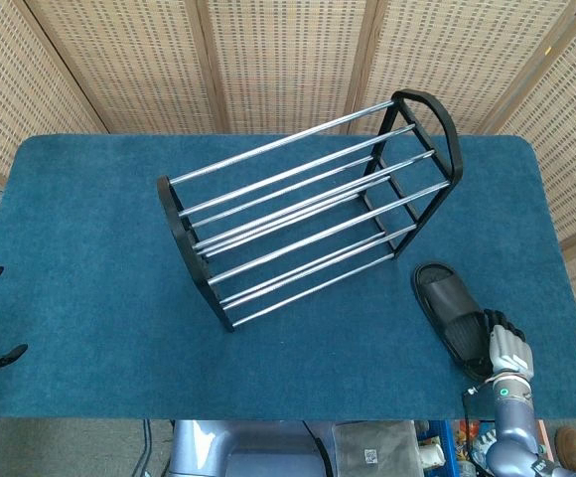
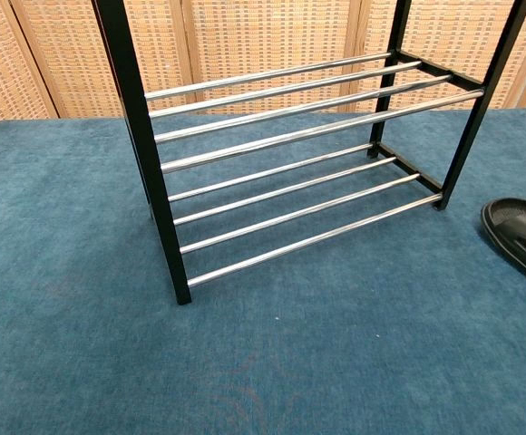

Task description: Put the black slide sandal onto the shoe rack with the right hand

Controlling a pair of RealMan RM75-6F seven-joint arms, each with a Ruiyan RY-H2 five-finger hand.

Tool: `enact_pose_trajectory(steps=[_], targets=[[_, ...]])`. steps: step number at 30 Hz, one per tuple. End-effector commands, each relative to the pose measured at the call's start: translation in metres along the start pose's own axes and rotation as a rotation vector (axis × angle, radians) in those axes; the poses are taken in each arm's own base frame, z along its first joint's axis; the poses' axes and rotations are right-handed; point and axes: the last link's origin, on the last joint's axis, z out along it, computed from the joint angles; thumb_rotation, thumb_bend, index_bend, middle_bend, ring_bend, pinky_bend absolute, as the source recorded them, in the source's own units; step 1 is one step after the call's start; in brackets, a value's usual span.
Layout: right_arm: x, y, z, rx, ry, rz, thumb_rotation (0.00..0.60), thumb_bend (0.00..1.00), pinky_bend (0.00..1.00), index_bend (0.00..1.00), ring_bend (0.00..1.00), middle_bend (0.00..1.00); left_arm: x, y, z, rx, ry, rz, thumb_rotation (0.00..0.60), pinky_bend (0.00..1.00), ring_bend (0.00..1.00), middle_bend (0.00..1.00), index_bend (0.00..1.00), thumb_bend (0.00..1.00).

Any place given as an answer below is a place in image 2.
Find black rubber slide sandal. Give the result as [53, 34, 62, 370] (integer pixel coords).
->
[479, 197, 526, 295]

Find black shoe rack chrome bars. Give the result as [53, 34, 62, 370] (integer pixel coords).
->
[91, 0, 526, 306]

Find blue carpet table cover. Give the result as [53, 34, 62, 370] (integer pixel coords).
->
[0, 107, 526, 435]

